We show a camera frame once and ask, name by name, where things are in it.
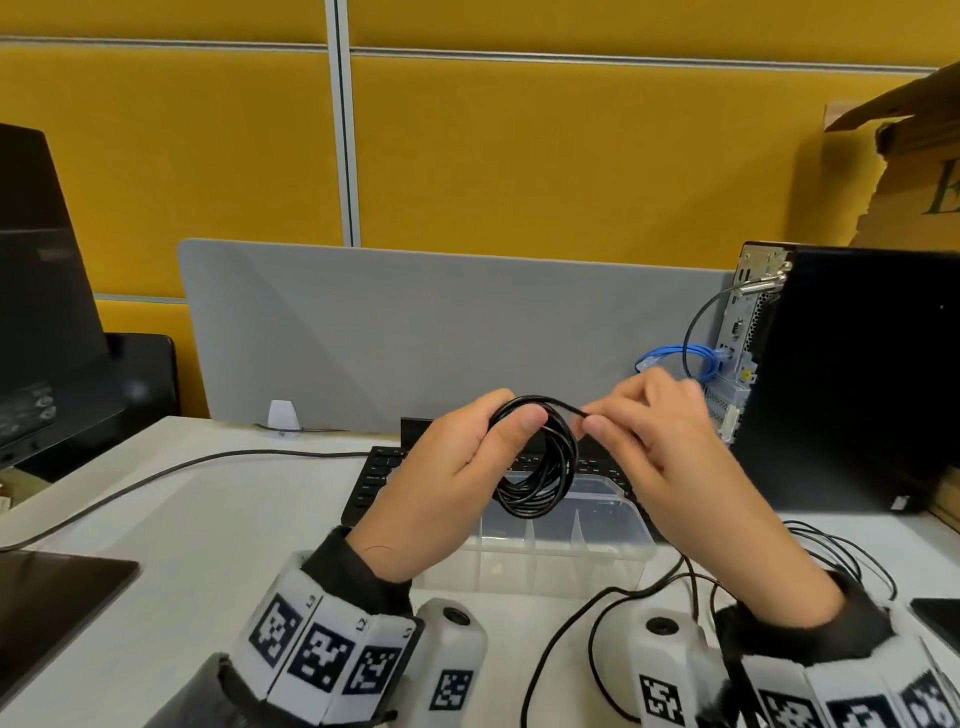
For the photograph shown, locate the tangled thin black cables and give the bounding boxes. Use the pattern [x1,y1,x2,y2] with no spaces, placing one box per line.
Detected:
[519,519,899,728]

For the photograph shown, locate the black glossy monitor stand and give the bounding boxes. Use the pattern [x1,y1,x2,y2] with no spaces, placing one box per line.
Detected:
[15,333,181,483]

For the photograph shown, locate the grey desk divider panel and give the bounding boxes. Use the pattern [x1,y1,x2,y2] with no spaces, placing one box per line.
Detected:
[177,238,740,438]

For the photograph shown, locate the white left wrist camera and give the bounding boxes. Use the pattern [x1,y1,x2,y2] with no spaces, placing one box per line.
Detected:
[405,597,489,728]

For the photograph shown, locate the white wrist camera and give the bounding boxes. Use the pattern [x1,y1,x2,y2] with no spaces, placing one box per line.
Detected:
[624,609,723,728]
[405,597,489,728]

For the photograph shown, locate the brown cardboard piece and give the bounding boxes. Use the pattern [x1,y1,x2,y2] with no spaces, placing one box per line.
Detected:
[928,466,960,535]

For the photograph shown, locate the black flat device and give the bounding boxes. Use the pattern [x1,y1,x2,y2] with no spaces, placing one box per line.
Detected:
[909,597,960,655]

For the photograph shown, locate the person's right hand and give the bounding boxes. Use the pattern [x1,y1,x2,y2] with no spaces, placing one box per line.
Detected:
[581,369,845,630]

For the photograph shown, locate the black computer tower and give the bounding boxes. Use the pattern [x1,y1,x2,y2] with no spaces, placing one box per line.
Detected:
[718,241,960,516]

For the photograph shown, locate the long black power cable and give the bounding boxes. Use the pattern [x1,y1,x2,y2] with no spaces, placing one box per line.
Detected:
[0,449,373,555]

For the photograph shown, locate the person's left forearm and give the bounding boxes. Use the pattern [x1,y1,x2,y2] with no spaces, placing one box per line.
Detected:
[146,525,423,728]

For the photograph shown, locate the white wristband with markers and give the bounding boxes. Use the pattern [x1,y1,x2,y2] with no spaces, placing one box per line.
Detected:
[236,551,421,726]
[738,600,960,728]

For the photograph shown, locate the person's right forearm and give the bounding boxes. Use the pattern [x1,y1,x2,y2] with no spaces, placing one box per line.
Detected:
[708,571,960,728]

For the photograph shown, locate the blue network cable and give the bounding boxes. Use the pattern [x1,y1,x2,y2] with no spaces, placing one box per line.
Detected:
[635,343,727,385]

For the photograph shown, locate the white right wristband with markers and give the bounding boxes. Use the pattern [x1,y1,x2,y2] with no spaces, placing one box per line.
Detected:
[738,600,960,728]

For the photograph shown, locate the black keyboard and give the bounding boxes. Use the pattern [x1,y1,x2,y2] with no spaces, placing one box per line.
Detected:
[341,444,665,543]

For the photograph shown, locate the white left wristband with markers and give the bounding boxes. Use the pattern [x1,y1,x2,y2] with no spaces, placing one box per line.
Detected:
[236,551,421,726]

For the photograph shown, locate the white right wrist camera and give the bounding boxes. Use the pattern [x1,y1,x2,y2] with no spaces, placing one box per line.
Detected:
[624,609,723,728]

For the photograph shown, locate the black monitor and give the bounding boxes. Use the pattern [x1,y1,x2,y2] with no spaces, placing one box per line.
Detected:
[0,123,129,474]

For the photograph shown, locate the clear plastic compartment box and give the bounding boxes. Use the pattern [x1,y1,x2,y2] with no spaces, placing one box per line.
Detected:
[414,471,658,599]

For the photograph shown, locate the brown cardboard box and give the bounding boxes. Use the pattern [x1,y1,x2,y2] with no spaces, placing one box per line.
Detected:
[823,62,960,253]

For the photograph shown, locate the black cable with metal plug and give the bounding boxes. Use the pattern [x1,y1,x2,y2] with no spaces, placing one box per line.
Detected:
[681,271,795,381]

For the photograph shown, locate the person's left hand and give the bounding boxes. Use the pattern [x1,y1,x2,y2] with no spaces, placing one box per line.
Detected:
[348,388,550,585]

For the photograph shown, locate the dark flat stand base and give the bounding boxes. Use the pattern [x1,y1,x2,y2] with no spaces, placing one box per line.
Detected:
[0,549,142,708]

